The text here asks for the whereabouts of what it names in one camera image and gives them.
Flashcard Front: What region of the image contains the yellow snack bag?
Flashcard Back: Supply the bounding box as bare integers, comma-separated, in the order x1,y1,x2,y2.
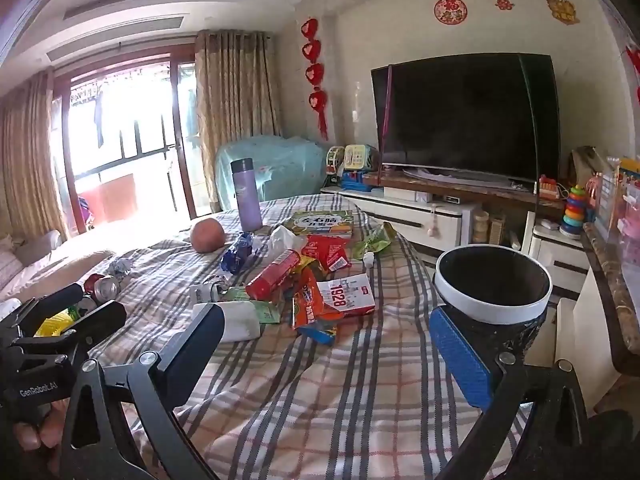
35,308,80,337

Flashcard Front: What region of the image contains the blue plastic wrapper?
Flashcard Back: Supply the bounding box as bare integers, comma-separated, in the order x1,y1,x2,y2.
220,232,253,275

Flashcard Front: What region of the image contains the red tube snack package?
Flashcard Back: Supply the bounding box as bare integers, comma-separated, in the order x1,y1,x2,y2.
245,249,300,301

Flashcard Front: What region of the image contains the white tissue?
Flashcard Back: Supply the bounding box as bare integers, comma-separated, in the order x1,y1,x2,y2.
268,226,307,260

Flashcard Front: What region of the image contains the orange snack wrapper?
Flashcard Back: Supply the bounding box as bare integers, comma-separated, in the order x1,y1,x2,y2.
292,268,344,346

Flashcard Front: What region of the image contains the red snack bag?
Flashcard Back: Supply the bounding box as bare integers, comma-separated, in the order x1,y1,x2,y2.
302,235,350,273

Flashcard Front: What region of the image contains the white red 1928 carton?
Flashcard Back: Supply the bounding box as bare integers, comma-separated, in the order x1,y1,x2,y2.
318,274,375,316

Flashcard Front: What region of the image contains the black white trash bin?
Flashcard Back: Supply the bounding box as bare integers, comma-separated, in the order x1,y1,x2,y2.
434,244,552,360

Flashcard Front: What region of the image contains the person's left hand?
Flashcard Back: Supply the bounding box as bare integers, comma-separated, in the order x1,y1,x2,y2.
13,399,68,451

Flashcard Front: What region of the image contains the red drink can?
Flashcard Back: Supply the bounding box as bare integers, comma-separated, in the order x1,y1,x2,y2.
84,273,120,304

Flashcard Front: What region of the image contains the brown round fruit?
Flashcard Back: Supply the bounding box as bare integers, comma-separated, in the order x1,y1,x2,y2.
190,218,226,254

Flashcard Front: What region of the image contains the marble counter shelf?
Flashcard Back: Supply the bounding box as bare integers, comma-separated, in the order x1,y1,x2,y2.
582,223,639,377

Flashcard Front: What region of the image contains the purple thermos bottle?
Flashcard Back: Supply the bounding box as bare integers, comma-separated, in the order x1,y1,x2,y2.
231,158,262,232

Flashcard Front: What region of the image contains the plaid blanket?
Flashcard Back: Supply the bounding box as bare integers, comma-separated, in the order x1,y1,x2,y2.
90,194,480,479

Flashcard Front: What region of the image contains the teal covered furniture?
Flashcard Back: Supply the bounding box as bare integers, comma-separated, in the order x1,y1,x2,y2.
215,136,328,210

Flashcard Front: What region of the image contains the white tv cabinet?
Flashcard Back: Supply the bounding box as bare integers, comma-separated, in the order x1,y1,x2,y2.
321,186,589,300

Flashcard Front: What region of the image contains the red toy phone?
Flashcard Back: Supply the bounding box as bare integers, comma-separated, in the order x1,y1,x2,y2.
537,176,561,200

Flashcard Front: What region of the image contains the beige curtain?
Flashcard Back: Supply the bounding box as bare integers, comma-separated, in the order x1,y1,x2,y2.
194,30,282,212

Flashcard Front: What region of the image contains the green snack pouch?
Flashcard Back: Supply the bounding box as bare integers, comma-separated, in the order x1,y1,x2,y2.
352,222,396,260

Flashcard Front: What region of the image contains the toy telephone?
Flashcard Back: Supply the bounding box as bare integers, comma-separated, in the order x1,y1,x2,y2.
343,144,380,171

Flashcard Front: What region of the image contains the black flat television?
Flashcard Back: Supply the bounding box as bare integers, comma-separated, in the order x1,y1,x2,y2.
371,53,561,182

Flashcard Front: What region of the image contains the red heart hanging decoration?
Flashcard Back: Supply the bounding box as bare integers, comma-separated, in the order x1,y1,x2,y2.
300,18,329,141

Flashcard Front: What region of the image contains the rainbow stacking ring toy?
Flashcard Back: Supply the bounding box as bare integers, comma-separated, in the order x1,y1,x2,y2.
559,185,588,240

